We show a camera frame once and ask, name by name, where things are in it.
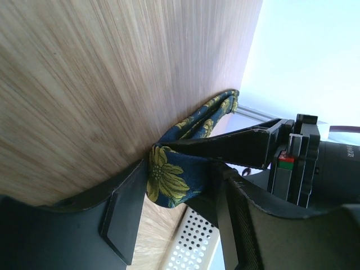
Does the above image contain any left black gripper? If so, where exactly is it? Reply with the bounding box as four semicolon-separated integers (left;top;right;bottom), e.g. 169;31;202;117
163;114;359;208

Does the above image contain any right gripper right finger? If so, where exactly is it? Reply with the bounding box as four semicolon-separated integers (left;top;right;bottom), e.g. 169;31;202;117
191;163;359;269

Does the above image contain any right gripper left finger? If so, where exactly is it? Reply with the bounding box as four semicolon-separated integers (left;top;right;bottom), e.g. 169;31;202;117
1;160;147;269

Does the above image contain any blue yellow floral tie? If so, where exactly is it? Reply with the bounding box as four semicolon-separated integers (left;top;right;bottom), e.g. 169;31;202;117
146;89;239;208

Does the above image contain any white perforated plastic basket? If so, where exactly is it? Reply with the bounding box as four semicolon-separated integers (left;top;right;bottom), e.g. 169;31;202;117
159;208;220;270

